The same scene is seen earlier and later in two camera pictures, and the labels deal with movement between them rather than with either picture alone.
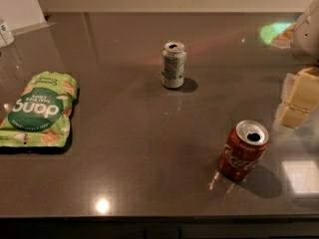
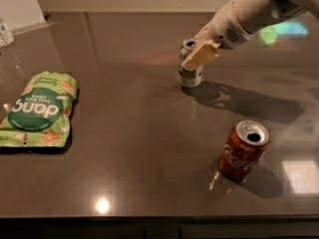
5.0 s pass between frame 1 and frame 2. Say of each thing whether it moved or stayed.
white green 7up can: moved
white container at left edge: stayed
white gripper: moved
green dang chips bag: stayed
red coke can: stayed
